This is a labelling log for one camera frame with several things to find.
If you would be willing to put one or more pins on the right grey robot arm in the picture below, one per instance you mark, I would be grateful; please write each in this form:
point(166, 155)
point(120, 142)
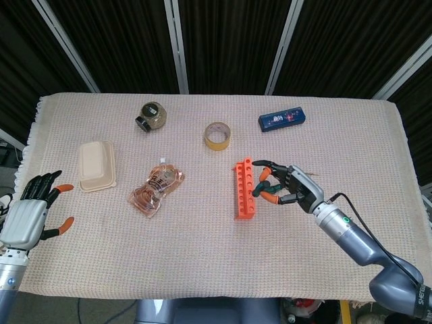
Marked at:
point(357, 239)

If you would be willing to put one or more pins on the glass jar with black lid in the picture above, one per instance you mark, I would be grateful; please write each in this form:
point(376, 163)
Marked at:
point(153, 116)

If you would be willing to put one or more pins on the yellow tape roll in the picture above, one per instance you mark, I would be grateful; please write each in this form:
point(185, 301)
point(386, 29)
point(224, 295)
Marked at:
point(216, 146)

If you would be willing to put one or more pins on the beige lidded food container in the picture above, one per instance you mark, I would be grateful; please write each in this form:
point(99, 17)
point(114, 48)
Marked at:
point(94, 162)

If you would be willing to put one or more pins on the orange screwdriver rack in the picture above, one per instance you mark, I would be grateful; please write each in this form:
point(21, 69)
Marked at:
point(244, 216)

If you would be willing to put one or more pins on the beige woven tablecloth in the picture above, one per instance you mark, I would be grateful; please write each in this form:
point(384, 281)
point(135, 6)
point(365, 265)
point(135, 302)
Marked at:
point(202, 253)

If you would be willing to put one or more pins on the dark blue rectangular box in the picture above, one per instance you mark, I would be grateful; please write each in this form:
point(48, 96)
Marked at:
point(281, 119)

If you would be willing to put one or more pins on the black waste bin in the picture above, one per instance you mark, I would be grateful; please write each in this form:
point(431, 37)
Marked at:
point(330, 314)

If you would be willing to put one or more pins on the grey robot torso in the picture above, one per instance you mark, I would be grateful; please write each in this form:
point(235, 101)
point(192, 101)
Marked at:
point(202, 312)

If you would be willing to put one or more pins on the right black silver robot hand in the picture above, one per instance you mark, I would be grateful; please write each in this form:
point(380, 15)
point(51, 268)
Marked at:
point(303, 189)

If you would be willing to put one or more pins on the white black sneaker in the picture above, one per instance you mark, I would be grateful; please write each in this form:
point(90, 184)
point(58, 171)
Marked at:
point(4, 202)

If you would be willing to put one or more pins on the yellow strip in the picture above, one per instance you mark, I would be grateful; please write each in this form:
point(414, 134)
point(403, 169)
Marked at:
point(346, 314)

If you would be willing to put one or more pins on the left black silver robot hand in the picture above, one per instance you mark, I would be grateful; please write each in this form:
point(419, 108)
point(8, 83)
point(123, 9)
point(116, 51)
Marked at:
point(23, 222)

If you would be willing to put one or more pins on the white metal partition post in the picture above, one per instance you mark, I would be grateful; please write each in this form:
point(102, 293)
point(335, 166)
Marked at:
point(283, 47)
point(11, 140)
point(406, 76)
point(67, 45)
point(177, 47)

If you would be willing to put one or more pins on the orange-brown sauce pouch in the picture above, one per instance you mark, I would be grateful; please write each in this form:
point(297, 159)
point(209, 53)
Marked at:
point(155, 189)

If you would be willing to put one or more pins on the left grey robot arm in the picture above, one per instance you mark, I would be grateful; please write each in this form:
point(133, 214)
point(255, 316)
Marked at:
point(11, 273)

